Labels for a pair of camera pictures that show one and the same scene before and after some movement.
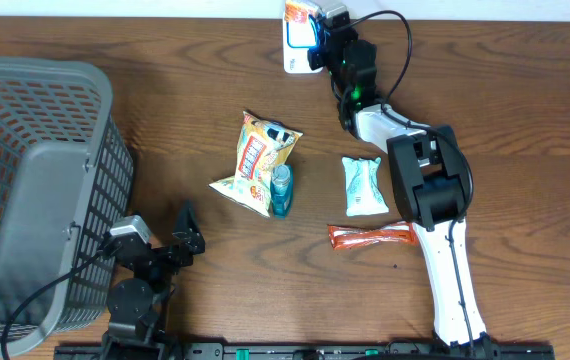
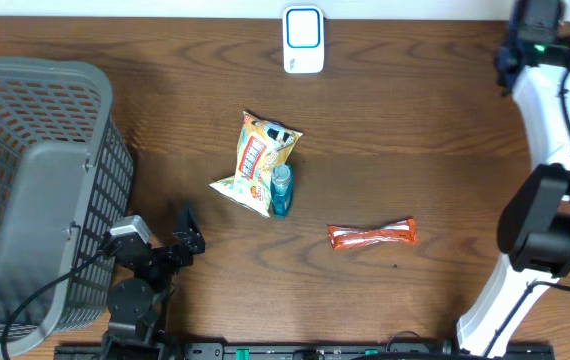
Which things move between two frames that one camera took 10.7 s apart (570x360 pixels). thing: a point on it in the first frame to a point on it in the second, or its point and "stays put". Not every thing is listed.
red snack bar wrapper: x=398 y=233 stays put
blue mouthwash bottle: x=281 y=190 stays put
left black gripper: x=189 y=244 stays put
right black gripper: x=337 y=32 to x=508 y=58
